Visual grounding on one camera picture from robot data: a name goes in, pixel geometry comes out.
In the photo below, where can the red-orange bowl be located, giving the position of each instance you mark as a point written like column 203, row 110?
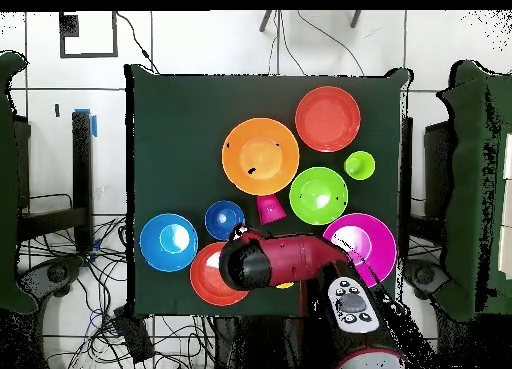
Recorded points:
column 328, row 119
column 204, row 277

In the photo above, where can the yellow cup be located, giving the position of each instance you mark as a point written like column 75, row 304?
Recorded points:
column 284, row 285

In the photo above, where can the large orange bowl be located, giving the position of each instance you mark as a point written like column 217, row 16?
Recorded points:
column 260, row 145

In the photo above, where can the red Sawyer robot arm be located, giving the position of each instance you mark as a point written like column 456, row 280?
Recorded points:
column 296, row 261

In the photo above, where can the white box stack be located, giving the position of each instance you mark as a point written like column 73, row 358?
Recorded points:
column 507, row 245

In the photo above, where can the small dark blue bowl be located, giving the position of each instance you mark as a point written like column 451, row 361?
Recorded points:
column 222, row 219

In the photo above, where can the raspberry red cup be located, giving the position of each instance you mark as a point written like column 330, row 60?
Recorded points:
column 270, row 211

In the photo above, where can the light blue bowl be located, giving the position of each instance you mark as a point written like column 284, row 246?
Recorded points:
column 168, row 242

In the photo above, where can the green bowl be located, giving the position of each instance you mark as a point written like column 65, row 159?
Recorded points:
column 318, row 189

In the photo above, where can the dark green table cloth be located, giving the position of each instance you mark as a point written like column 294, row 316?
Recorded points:
column 168, row 145

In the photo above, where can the large pink bowl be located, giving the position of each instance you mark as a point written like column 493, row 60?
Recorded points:
column 378, row 241

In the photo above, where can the light green cup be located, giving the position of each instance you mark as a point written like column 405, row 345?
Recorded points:
column 359, row 165

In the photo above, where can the black power brick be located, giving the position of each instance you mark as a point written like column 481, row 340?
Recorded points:
column 134, row 337

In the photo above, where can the black metal stand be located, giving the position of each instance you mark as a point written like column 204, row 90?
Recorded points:
column 82, row 177

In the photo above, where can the blue tape strip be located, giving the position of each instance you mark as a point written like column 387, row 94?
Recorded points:
column 94, row 126

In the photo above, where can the grey tripod leg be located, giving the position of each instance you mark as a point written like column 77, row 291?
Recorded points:
column 355, row 19
column 266, row 22

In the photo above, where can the green clothed side table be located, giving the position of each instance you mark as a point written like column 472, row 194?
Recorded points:
column 8, row 185
column 468, row 185

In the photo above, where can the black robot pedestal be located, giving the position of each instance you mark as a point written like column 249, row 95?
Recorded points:
column 256, row 345

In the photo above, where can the black pedestal foot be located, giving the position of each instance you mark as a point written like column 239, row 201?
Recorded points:
column 426, row 277
column 56, row 273

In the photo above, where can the black square floor frame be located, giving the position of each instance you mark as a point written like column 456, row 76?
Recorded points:
column 115, row 33

